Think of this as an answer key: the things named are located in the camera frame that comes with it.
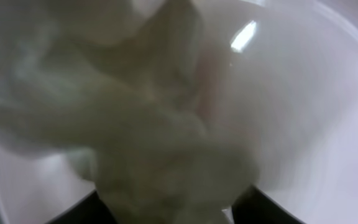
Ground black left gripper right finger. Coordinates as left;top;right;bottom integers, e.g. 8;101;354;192
232;185;304;224

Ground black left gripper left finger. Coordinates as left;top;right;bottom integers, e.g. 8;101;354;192
47;191;117;224

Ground white napkin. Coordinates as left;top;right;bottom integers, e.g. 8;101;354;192
0;1;257;223

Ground large white plate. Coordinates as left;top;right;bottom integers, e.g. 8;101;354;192
0;1;358;223

